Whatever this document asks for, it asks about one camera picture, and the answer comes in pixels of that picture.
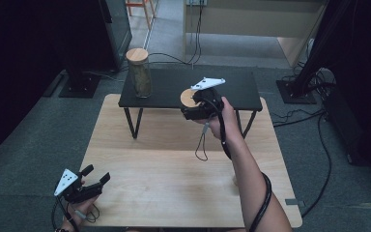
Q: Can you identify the orange wooden stool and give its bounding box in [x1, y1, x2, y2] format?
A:
[125, 0, 157, 31]

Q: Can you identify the small grey tape piece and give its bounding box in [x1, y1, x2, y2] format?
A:
[284, 198, 306, 208]

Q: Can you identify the left hand-held gripper cable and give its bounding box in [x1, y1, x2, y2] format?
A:
[51, 196, 80, 232]

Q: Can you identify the black metal stand post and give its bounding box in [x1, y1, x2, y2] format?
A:
[291, 0, 356, 98]

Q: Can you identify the long black floor cable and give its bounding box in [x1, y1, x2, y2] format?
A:
[271, 108, 333, 218]

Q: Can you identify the tall glass jar wooden lid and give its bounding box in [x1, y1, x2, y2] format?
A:
[125, 47, 154, 99]

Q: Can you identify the right gripper wrist strap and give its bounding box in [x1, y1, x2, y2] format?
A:
[194, 122, 211, 162]

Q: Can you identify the right hand-held gripper cable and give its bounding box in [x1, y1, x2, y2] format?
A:
[201, 97, 273, 232]

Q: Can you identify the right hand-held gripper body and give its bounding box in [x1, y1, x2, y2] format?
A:
[180, 76, 226, 121]

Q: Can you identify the person's left hand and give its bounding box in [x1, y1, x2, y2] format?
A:
[62, 194, 100, 226]

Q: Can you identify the beige desk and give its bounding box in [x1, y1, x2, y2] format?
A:
[183, 0, 329, 68]

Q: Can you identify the small jar cork lid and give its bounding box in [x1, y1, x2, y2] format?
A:
[180, 88, 204, 109]

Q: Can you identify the black equipment case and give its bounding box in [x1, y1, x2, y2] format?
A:
[323, 86, 371, 175]

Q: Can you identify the person's right hand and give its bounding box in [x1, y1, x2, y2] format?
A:
[202, 96, 244, 143]

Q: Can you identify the tangled black cable bundle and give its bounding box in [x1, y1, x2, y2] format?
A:
[283, 61, 336, 98]

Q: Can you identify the dark display panel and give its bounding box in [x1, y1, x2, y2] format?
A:
[97, 0, 133, 72]

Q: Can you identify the black hanging cable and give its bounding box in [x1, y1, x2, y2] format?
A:
[187, 3, 206, 66]

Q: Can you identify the gripper wrist strap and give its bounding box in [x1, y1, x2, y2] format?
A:
[75, 204, 100, 224]
[194, 122, 211, 162]

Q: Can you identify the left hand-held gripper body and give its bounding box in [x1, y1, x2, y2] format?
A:
[53, 168, 103, 204]

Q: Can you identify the left gripper wrist strap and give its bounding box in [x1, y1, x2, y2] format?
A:
[75, 204, 100, 224]

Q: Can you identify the hand-held gripper cable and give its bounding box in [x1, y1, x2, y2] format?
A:
[201, 97, 273, 232]
[51, 196, 80, 232]

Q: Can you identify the black metal-legged shelf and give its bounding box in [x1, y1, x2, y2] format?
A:
[118, 67, 264, 140]

